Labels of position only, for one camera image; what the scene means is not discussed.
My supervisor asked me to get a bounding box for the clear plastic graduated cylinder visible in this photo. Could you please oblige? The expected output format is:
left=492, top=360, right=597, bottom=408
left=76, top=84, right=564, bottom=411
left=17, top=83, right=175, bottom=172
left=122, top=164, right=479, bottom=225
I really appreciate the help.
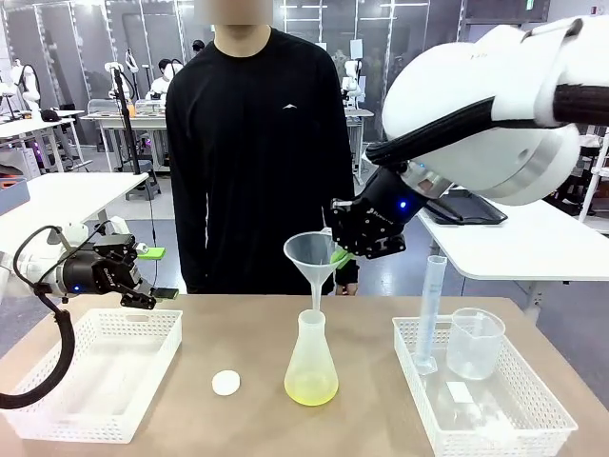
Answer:
left=412, top=254, right=449, bottom=377

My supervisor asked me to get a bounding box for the small white label card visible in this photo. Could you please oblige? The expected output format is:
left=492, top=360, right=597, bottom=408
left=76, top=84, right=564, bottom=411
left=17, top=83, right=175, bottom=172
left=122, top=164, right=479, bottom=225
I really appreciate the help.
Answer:
left=446, top=380, right=475, bottom=405

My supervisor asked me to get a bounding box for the clear plastic beaker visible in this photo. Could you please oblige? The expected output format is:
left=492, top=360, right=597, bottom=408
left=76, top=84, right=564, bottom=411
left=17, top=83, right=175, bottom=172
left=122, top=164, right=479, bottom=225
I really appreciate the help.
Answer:
left=445, top=307, right=507, bottom=381

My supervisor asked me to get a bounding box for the black flat tray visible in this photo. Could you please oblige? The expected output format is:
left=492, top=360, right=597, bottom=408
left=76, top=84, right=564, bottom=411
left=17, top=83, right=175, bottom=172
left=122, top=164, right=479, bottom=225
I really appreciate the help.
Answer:
left=424, top=189, right=509, bottom=227

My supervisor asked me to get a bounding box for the person's right forearm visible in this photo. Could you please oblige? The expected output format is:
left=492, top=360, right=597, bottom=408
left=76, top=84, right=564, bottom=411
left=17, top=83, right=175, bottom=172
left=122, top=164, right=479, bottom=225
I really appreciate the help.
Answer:
left=176, top=209, right=210, bottom=294

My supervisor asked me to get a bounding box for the person's black shirt torso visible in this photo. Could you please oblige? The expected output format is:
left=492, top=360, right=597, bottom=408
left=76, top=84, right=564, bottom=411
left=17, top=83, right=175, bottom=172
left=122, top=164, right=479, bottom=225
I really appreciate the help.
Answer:
left=165, top=26, right=356, bottom=295

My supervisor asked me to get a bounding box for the left arm black cable sleeve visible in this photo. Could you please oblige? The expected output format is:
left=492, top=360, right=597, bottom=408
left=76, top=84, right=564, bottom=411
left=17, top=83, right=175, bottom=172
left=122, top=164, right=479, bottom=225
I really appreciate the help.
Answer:
left=0, top=225, right=77, bottom=410

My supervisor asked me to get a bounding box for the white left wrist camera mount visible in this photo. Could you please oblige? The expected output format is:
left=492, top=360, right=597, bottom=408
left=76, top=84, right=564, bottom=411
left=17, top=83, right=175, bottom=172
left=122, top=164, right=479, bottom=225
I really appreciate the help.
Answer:
left=97, top=216, right=132, bottom=238

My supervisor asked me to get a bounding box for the white background desk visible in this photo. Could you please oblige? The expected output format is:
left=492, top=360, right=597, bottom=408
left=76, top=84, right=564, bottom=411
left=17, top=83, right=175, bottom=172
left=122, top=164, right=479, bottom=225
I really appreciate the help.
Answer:
left=0, top=109, right=87, bottom=173
left=79, top=99, right=168, bottom=172

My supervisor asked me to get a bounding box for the black tripod stand pole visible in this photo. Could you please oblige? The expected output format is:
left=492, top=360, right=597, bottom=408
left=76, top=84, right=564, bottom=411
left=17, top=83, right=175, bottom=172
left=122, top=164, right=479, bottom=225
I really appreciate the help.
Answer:
left=109, top=66, right=144, bottom=176

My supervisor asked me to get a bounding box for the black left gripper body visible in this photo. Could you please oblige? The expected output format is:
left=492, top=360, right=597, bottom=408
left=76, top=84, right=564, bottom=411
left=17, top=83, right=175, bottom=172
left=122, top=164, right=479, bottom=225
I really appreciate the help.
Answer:
left=55, top=235, right=144, bottom=299

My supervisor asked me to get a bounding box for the clear plastic funnel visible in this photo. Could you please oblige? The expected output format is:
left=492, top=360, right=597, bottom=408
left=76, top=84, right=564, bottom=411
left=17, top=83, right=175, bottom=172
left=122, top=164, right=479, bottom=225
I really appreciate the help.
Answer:
left=283, top=231, right=340, bottom=314

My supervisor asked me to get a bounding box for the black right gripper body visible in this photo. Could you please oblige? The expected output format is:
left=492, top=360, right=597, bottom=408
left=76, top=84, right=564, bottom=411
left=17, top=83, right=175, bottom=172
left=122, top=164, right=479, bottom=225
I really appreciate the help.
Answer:
left=351, top=167, right=429, bottom=242

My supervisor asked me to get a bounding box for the blue-grey box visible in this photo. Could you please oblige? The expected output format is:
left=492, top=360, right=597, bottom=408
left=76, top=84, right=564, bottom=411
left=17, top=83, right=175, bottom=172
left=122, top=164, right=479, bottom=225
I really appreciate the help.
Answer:
left=0, top=176, right=30, bottom=216

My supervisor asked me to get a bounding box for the translucent plastic conical flask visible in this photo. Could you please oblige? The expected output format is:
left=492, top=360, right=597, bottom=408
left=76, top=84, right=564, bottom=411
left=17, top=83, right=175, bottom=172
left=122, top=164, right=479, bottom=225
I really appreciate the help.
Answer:
left=284, top=308, right=341, bottom=407

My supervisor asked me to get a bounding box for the white perforated plastic basket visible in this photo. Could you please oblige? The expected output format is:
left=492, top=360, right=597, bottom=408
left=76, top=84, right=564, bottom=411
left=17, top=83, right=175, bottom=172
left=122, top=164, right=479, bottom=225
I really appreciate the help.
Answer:
left=1, top=308, right=184, bottom=446
left=391, top=313, right=580, bottom=457

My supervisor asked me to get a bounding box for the white round foam stopper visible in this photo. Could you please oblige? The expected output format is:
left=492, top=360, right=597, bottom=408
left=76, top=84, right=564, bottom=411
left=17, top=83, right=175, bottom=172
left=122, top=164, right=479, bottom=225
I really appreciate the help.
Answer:
left=211, top=369, right=243, bottom=397

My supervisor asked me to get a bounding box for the thin black hanging cable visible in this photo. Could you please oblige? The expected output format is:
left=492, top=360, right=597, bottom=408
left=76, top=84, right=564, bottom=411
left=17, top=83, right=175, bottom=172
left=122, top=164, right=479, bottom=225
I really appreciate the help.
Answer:
left=148, top=189, right=159, bottom=287

